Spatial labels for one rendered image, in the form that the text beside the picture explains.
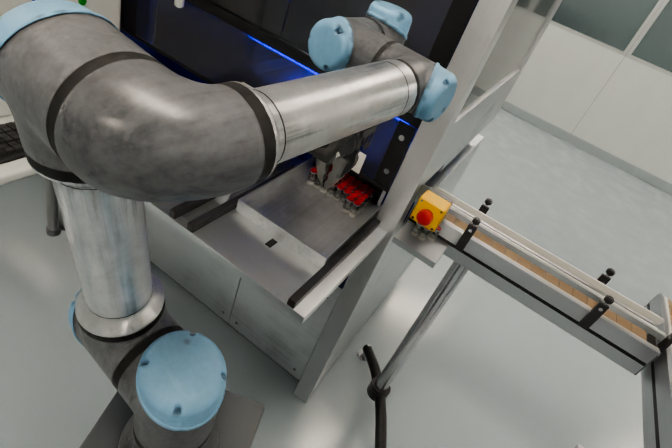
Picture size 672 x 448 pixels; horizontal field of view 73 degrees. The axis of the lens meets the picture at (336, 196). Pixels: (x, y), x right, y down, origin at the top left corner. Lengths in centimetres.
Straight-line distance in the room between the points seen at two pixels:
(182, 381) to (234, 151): 38
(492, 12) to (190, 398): 85
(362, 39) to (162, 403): 55
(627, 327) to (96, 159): 125
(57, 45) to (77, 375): 154
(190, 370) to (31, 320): 139
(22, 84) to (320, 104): 25
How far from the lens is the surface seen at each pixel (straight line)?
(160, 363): 67
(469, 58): 102
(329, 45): 67
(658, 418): 128
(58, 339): 196
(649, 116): 574
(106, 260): 59
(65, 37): 43
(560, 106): 573
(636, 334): 138
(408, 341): 161
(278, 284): 98
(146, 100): 36
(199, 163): 36
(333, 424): 187
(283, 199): 119
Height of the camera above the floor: 159
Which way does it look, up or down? 34 degrees down
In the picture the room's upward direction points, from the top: 21 degrees clockwise
